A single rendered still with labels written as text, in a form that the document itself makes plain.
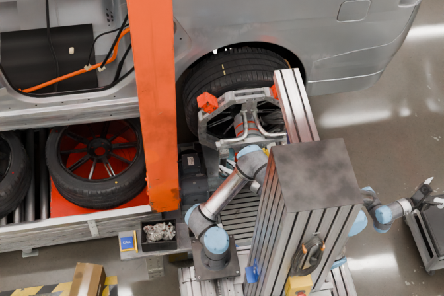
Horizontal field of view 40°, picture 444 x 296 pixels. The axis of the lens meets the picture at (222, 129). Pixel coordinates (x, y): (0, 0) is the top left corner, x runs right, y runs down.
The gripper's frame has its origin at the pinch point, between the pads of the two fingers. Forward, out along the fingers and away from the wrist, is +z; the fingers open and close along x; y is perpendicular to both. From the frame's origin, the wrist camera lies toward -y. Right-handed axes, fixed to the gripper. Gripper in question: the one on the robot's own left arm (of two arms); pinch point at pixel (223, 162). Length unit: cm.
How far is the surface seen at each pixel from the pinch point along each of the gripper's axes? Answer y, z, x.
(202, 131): -3.0, 20.5, 8.6
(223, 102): -26.1, 13.5, 17.7
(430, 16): 84, -34, 267
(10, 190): 35, 101, -72
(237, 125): -6.0, 5.6, 21.5
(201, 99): -27.5, 23.3, 11.4
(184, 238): 38, 1, -35
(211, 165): 61, 24, 25
